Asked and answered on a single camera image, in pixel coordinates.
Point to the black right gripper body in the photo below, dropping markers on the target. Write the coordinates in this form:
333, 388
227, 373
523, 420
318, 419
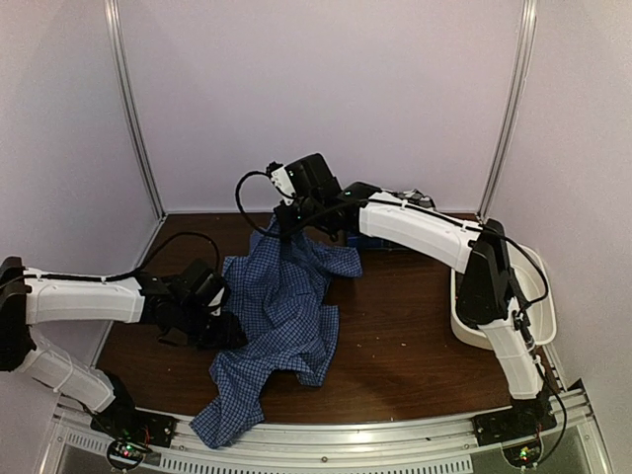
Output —
308, 208

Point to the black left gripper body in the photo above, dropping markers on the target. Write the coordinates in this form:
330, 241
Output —
208, 336

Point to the blue checked long sleeve shirt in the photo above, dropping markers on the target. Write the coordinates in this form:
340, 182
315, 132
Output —
278, 296

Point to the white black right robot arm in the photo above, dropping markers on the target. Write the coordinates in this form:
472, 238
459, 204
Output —
490, 298

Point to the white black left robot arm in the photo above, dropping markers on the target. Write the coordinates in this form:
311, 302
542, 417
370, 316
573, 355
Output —
30, 297

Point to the dark blue folded printed shirt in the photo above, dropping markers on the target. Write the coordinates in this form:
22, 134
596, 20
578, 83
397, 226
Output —
363, 242

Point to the black white plaid folded shirt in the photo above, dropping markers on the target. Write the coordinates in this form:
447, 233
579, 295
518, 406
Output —
415, 197

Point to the left circuit board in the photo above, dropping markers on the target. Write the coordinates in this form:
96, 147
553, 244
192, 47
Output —
124, 455

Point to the circuit board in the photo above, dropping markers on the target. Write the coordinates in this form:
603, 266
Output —
124, 455
523, 455

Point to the white plastic bin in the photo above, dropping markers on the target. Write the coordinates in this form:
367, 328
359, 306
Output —
541, 314

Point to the right circuit board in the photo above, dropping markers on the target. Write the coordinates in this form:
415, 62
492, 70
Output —
523, 455

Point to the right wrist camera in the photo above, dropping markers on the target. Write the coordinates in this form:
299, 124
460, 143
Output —
307, 177

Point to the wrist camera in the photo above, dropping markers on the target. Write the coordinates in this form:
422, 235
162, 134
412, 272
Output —
307, 177
204, 288

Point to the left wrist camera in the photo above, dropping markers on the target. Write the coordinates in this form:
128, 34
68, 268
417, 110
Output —
204, 288

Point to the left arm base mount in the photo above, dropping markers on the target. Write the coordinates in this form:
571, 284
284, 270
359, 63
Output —
140, 427

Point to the right aluminium frame post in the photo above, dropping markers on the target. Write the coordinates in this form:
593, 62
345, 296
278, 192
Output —
522, 59

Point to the aluminium frame post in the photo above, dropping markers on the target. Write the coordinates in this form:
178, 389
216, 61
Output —
130, 111
522, 59

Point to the left aluminium frame post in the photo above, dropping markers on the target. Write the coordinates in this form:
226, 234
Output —
130, 111

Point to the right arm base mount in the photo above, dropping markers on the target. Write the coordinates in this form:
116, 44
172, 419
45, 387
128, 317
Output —
510, 424

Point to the aluminium front rail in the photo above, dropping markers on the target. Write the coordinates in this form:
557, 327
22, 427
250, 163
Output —
448, 444

